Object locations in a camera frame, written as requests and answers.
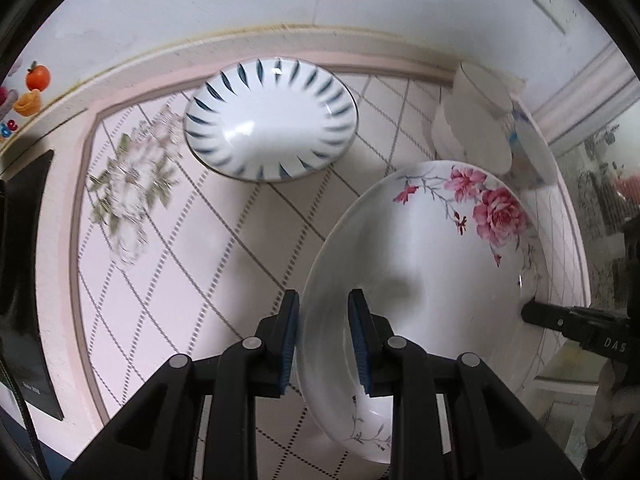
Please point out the black gas stove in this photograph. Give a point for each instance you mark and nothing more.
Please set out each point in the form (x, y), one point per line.
(25, 280)

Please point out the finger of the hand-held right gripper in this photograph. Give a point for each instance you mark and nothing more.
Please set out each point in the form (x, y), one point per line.
(542, 315)

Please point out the white wall socket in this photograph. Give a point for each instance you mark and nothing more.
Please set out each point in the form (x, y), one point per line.
(544, 0)
(562, 19)

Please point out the white plate with pink flowers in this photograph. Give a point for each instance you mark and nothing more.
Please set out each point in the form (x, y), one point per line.
(425, 240)

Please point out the frosted glass sliding door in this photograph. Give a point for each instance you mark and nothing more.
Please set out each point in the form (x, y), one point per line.
(595, 185)

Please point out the person's right forearm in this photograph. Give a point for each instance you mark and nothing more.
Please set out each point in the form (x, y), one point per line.
(612, 395)

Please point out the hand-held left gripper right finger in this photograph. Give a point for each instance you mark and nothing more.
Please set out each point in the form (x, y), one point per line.
(359, 340)

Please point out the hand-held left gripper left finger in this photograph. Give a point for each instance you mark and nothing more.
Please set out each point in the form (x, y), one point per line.
(290, 340)

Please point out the white door frame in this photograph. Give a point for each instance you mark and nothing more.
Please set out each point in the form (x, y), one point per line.
(590, 85)

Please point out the white plate with blue stripes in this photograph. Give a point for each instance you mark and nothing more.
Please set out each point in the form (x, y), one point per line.
(270, 125)

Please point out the plain white bowl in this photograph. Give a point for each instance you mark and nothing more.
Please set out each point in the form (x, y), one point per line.
(467, 135)

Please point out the colourful wall sticker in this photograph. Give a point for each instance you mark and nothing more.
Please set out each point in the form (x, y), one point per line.
(35, 85)

